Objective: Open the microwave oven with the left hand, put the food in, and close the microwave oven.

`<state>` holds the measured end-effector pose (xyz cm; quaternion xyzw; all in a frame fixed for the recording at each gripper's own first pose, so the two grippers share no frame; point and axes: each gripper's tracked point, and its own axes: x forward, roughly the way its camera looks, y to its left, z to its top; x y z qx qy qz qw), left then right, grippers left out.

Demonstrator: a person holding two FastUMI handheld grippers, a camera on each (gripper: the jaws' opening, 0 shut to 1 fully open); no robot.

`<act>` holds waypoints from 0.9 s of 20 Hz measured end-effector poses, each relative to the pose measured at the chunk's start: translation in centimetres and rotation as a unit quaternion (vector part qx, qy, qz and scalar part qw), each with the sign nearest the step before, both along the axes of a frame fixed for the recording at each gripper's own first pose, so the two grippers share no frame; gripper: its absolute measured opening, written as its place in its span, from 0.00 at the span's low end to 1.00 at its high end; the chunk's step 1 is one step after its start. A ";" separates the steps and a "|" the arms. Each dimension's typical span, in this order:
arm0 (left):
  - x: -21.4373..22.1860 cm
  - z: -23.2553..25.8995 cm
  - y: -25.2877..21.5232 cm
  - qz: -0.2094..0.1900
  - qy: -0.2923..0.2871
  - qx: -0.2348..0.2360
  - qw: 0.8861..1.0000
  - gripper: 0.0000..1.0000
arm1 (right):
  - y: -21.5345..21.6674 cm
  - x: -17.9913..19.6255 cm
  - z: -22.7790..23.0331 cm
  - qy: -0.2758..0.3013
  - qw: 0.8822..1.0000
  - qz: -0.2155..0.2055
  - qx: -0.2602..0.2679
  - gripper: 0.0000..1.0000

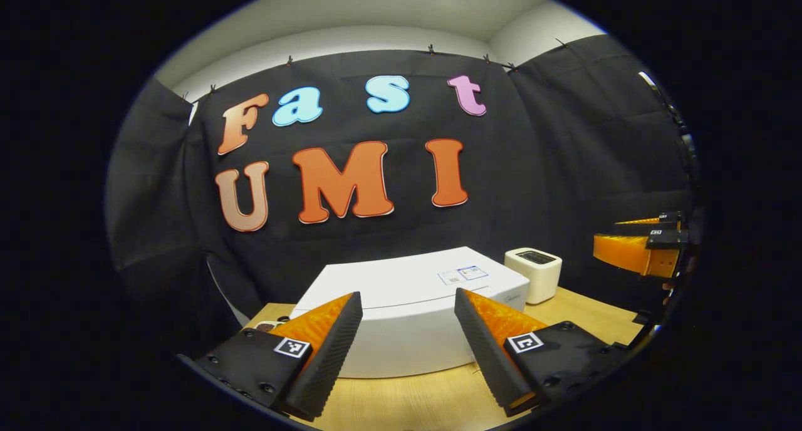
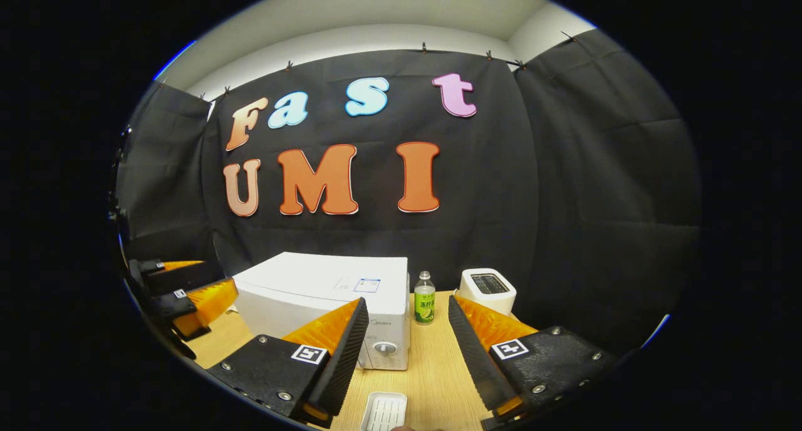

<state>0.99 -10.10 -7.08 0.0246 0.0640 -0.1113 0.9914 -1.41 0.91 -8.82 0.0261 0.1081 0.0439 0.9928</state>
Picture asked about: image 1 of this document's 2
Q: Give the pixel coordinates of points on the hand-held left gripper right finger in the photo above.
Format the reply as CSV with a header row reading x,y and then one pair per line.
x,y
489,356

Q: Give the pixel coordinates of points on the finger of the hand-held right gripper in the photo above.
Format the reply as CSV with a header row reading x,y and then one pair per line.
x,y
626,252
667,218

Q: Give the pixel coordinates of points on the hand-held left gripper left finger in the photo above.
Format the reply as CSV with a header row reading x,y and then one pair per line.
x,y
326,356

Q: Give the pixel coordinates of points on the white microwave oven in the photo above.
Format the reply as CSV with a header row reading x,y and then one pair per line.
x,y
407,318

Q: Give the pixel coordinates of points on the white divided dish with grains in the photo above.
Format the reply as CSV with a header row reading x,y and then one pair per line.
x,y
269,324

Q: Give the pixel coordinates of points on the white toaster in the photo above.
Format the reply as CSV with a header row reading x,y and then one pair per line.
x,y
536,274

